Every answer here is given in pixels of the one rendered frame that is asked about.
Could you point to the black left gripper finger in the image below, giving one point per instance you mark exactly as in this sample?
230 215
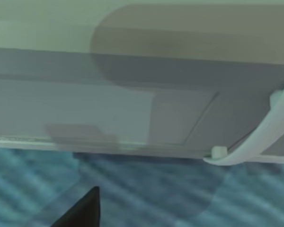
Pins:
85 210

